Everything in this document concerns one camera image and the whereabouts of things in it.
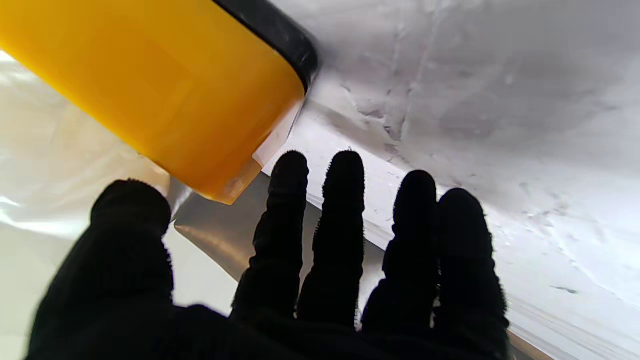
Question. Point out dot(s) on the black tissue box base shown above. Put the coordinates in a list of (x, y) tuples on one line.
[(275, 35)]

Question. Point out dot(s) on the brown leather sofa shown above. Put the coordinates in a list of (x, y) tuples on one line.
[(225, 230)]

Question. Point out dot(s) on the orange plastic tissue box cover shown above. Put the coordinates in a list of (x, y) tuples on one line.
[(150, 85)]

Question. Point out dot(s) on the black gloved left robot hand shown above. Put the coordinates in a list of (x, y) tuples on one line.
[(300, 300)]

